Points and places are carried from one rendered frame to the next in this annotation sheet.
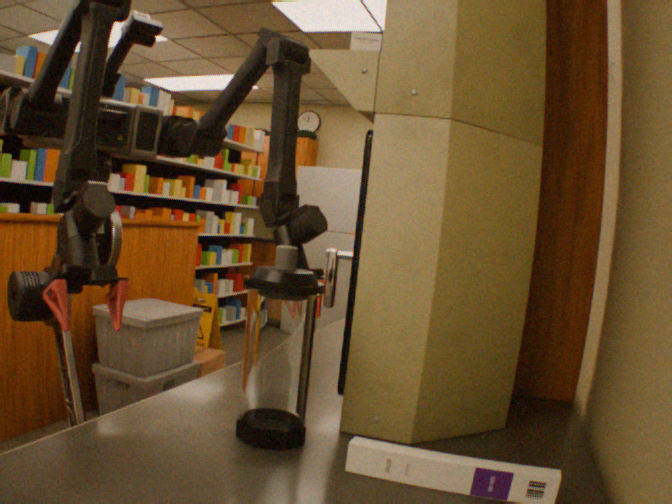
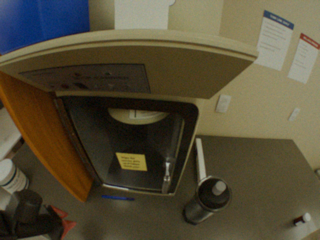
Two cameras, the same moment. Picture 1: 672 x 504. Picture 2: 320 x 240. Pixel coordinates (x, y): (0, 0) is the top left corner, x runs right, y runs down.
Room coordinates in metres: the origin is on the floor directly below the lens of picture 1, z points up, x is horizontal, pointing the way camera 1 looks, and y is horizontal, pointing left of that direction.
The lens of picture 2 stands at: (0.94, 0.15, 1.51)
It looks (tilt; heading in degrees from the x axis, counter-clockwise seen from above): 38 degrees down; 254
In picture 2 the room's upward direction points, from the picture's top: 4 degrees clockwise
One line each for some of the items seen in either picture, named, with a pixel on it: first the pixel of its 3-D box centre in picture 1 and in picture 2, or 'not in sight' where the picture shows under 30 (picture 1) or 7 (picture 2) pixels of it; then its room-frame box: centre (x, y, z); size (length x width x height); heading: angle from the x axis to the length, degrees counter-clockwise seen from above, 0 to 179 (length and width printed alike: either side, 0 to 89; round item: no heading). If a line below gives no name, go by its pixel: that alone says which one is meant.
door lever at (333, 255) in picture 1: (341, 278); (165, 179); (0.87, -0.01, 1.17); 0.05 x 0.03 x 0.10; 72
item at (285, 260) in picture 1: (284, 271); (216, 190); (0.75, 0.06, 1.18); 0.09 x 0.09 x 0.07
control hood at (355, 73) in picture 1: (367, 103); (101, 70); (0.98, -0.03, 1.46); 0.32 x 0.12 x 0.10; 163
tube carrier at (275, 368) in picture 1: (276, 358); (203, 204); (0.75, 0.06, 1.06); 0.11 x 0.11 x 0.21
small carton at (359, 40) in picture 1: (364, 52); (139, 2); (0.93, -0.01, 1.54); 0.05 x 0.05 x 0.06; 0
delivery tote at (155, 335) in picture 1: (148, 335); not in sight; (3.04, 1.01, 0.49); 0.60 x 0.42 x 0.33; 163
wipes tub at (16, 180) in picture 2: not in sight; (11, 178); (1.59, -0.14, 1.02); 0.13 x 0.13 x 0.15
